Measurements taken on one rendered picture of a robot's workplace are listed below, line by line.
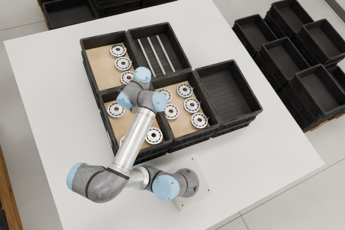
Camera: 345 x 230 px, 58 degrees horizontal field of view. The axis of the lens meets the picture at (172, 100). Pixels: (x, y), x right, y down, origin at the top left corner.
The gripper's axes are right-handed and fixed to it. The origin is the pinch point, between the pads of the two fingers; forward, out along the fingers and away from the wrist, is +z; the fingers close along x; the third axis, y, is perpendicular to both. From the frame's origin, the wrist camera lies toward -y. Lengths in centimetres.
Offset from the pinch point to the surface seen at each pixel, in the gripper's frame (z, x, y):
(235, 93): 16, 51, 48
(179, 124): 16.3, 12.2, 25.5
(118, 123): 16.3, -5.4, -5.5
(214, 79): 16, 53, 32
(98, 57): 16, 28, -40
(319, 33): 49, 183, 101
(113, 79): 16.0, 18.5, -23.4
